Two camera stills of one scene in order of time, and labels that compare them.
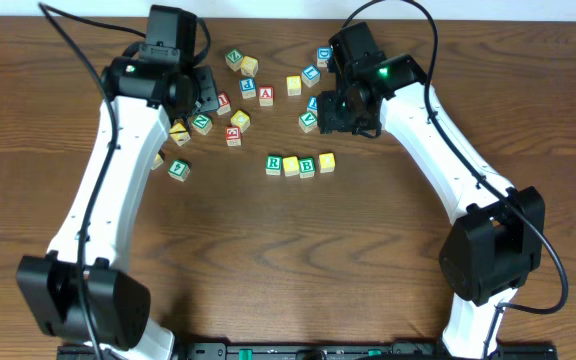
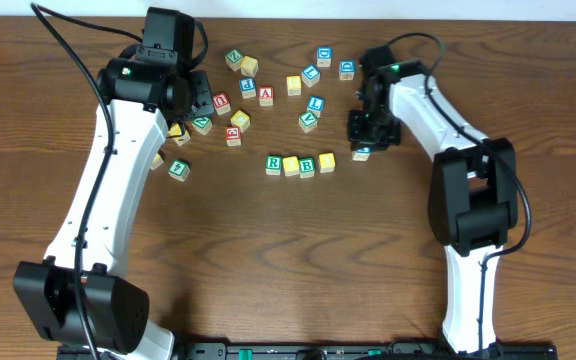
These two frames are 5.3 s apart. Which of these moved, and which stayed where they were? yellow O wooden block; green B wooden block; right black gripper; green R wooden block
Moved: right black gripper
Stayed: green R wooden block; green B wooden block; yellow O wooden block
